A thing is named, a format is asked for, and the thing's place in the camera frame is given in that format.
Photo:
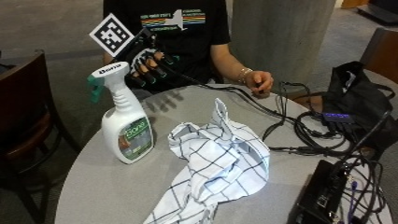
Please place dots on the white cube of black markers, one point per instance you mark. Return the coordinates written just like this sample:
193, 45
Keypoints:
112, 33

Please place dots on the person's black printed shirt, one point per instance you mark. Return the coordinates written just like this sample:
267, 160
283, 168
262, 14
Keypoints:
182, 37

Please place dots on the grey concrete column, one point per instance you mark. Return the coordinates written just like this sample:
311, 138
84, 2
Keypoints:
281, 40

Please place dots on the white checked cloth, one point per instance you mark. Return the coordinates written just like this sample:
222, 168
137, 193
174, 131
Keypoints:
217, 161

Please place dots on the black bag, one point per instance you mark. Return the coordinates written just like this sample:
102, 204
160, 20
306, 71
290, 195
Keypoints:
361, 99

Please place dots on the black electronics box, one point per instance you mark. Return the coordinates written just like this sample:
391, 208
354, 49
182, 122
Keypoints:
319, 196

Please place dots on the dark wooden chair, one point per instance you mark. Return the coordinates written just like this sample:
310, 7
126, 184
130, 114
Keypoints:
25, 124

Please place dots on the brown wooden chair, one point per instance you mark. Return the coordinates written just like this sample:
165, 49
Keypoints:
382, 51

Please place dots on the white spray bottle green trigger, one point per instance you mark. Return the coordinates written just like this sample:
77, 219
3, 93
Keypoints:
125, 124

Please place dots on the black hub with blue light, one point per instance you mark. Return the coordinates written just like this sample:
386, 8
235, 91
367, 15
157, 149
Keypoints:
337, 118

